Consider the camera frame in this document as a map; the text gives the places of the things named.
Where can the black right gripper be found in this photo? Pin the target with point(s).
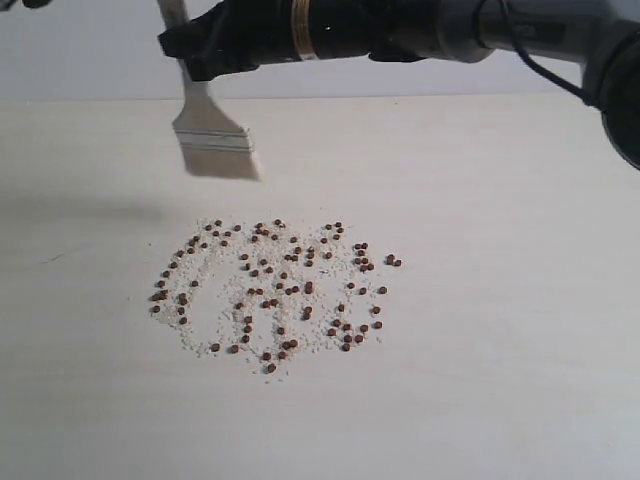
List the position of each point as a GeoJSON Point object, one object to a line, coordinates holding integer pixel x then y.
{"type": "Point", "coordinates": [241, 36]}

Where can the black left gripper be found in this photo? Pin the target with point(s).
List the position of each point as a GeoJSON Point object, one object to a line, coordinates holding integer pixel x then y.
{"type": "Point", "coordinates": [35, 3]}

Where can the pile of brown pellets and grains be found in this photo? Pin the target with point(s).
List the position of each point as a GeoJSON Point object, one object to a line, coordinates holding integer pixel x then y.
{"type": "Point", "coordinates": [268, 292]}

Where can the white paint brush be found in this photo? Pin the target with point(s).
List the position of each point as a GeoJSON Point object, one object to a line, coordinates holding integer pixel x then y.
{"type": "Point", "coordinates": [212, 143]}

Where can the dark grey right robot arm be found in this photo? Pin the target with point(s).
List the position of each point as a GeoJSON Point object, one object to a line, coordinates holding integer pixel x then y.
{"type": "Point", "coordinates": [590, 49]}

